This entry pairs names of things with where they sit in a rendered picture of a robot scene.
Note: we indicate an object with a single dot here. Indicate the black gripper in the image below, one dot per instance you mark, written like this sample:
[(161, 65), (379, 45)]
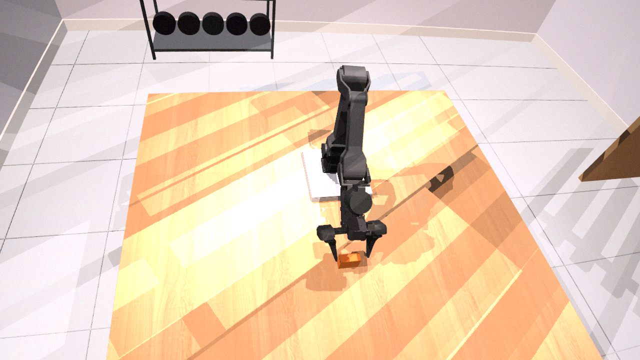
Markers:
[(327, 233)]

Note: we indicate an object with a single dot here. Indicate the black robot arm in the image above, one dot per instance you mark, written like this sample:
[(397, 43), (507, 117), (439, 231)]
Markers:
[(343, 151)]

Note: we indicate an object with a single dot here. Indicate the orange block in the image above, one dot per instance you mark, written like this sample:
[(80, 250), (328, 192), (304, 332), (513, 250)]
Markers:
[(348, 260)]

